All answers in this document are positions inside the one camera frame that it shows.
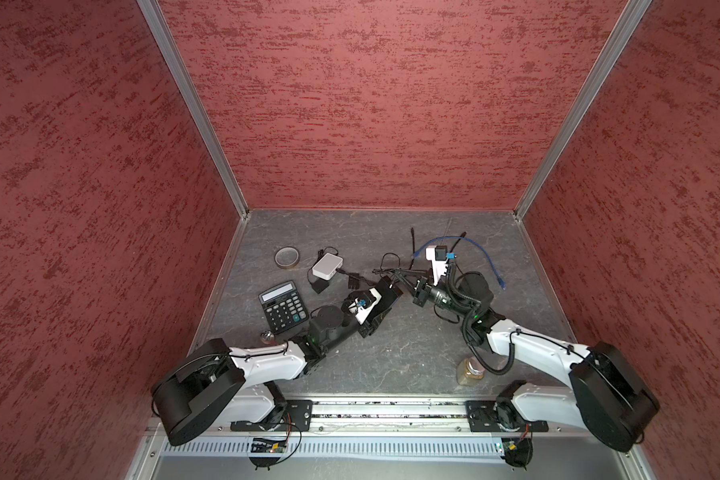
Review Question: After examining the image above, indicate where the black cable with plug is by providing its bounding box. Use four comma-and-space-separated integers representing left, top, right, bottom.
409, 226, 468, 271

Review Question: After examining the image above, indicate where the right metal frame post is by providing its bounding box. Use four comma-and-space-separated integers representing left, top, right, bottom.
514, 0, 652, 224

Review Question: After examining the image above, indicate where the amber glass jar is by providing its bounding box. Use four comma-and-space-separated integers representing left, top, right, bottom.
456, 357, 485, 386

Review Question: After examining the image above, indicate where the black desk calculator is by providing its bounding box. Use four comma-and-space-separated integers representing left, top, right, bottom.
258, 281, 309, 335

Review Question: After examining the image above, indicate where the metal frame post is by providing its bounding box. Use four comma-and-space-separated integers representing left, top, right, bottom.
514, 0, 652, 224
137, 0, 250, 222

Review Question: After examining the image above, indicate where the brown tape roll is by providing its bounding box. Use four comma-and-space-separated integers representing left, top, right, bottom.
274, 246, 301, 270

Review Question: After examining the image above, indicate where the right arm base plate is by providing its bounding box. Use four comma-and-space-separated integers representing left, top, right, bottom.
465, 400, 549, 433

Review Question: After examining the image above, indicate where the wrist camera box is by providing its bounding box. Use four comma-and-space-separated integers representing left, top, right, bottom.
345, 288, 381, 325
425, 245, 458, 288

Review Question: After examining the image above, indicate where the blue ethernet cable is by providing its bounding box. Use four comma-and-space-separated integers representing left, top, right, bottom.
411, 235, 509, 292

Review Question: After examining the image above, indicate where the aluminium front rail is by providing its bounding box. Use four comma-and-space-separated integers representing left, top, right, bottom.
146, 393, 632, 437

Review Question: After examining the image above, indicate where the white slotted cable duct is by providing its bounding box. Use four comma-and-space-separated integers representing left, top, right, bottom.
161, 436, 504, 463

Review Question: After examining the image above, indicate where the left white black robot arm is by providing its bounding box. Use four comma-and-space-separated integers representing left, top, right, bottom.
151, 285, 402, 446

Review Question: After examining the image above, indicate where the left metal frame post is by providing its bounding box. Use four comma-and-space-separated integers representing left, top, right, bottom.
137, 0, 250, 222

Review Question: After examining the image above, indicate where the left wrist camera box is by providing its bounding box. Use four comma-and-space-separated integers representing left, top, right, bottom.
345, 288, 381, 325

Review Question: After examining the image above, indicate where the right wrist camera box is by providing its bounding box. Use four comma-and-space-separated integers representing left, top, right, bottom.
425, 245, 458, 288

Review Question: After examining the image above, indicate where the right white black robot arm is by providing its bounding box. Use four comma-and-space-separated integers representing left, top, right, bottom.
402, 272, 660, 452

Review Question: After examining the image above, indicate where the white network switch box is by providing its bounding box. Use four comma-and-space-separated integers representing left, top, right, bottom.
311, 253, 343, 281

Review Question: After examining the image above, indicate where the black power adapter with cable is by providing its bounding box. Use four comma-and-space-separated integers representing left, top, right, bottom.
305, 245, 427, 295

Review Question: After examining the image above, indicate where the black ribbed network switch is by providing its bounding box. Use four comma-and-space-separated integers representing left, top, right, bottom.
370, 276, 403, 320

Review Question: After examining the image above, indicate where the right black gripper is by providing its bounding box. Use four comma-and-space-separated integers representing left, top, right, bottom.
395, 269, 474, 319

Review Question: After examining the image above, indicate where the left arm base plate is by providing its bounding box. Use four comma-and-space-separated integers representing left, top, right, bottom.
230, 400, 313, 433

